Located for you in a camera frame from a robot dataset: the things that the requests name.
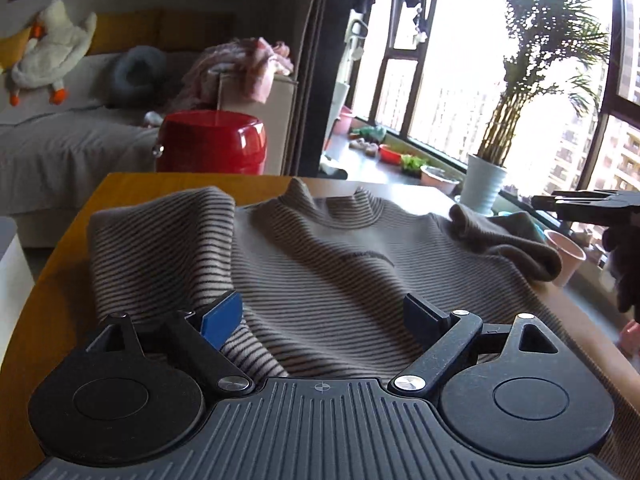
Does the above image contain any striped knit sweater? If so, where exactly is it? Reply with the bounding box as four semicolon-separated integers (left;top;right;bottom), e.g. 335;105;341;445
86;176;640;476

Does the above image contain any person's right hand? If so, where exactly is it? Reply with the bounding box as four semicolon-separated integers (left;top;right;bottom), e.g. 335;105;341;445
603;226;640;322

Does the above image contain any pink plastic pot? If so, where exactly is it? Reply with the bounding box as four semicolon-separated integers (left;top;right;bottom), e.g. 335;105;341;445
544;230;587;287

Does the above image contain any grey metal basin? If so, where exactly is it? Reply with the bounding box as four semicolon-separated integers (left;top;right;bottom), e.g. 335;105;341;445
420;165;459;195

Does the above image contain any potted palm plant white pot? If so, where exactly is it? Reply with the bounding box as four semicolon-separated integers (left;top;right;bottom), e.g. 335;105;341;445
460;0;608;214

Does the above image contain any red round stool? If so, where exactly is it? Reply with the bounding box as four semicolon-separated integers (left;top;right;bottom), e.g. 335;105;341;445
152;110;267;174

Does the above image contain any beige cabinet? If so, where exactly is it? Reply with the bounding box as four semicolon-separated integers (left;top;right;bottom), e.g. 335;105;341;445
218;74;297;176

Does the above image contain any grey covered sofa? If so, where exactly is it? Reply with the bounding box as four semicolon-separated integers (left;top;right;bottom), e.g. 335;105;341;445
1;54;156;248

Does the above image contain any pink blanket pile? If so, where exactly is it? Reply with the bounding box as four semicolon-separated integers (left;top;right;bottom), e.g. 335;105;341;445
167;37;294;113

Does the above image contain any grey round neck pillow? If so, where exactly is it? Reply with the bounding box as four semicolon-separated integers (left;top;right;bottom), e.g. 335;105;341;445
108;46;167;108

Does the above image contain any yellow sofa cushion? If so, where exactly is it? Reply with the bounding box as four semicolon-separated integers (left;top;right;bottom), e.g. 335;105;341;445
0;8;237;72

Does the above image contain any white duck plush toy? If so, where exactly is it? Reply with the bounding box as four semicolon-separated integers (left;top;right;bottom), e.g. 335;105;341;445
9;0;98;106

